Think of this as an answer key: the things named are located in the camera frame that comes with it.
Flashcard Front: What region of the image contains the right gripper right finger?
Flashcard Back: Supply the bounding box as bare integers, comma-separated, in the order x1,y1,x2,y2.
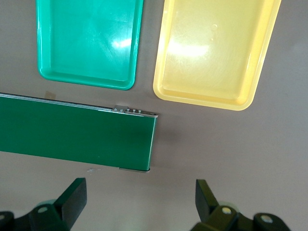
192,179,292,231

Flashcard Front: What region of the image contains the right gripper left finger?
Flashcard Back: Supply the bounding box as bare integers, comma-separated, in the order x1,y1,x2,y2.
0,177,88,231

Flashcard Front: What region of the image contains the green conveyor belt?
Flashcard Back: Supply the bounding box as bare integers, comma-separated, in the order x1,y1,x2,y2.
0,92,159,173

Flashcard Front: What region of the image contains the yellow plastic tray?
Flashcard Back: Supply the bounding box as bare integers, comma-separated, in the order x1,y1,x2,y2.
153,0,282,111

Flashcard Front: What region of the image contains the green plastic tray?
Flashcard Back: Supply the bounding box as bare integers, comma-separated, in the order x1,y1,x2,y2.
35,0,144,91

